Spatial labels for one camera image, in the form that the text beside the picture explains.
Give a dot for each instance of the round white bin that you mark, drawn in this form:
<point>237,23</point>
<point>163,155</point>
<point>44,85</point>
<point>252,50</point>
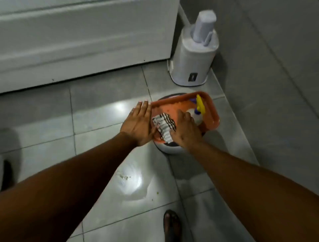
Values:
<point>169,148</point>

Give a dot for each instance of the white panelled door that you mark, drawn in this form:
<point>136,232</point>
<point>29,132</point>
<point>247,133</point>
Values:
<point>79,42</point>

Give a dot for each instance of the spray bottle with yellow trigger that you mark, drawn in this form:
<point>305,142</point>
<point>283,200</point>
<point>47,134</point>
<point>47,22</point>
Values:
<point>198,117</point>

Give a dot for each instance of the person's left little finger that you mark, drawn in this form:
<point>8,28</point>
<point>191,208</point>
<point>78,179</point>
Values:
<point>132,113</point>

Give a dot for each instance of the white toilet brush holder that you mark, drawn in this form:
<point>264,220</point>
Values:
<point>192,59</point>

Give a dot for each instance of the person's left middle finger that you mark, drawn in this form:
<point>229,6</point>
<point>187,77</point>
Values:
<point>144,108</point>

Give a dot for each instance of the person's right forearm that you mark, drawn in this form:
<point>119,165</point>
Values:
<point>249,197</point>

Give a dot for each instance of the orange plastic tray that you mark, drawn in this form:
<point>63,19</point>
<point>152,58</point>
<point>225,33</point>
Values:
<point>172,107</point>

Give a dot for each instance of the person's left thumb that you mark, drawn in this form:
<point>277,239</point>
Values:
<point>153,131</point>

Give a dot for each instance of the person's foot in dark sandal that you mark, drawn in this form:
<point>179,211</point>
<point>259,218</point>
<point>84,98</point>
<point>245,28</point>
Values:
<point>172,226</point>

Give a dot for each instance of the person's right fingers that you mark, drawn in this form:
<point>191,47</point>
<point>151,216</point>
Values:
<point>185,116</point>

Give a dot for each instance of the person's left hand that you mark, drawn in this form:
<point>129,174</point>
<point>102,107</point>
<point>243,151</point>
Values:
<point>138,127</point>

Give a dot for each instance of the person's right hand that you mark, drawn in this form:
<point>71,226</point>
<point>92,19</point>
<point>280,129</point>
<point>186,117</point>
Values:
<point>187,134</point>

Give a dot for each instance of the person's left forearm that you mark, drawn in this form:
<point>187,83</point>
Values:
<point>67,189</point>

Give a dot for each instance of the white crumb debris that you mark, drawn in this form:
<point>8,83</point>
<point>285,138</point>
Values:
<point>123,176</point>

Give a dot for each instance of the striped black and white cloth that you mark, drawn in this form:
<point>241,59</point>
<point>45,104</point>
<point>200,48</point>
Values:
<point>163,126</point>

